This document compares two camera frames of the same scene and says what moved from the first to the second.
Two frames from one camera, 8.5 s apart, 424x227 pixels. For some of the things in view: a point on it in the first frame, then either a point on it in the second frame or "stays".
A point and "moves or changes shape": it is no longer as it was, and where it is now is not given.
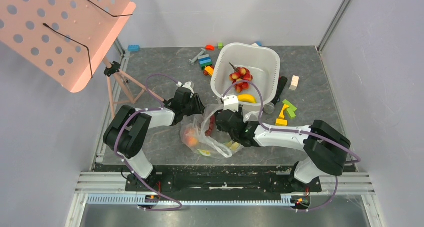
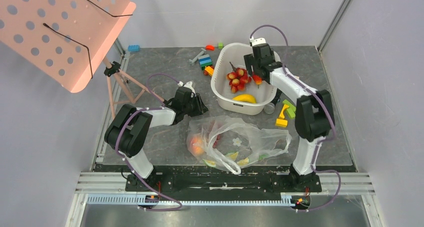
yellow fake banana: (247, 98) stays
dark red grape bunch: (212, 122) → (218, 137)
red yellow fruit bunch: (240, 73) stays
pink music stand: (65, 32) stays
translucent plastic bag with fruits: (198, 134) moves or changes shape
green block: (291, 109) stays
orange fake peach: (191, 138) → (197, 145)
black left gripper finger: (196, 106) stays
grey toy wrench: (201, 53) stays
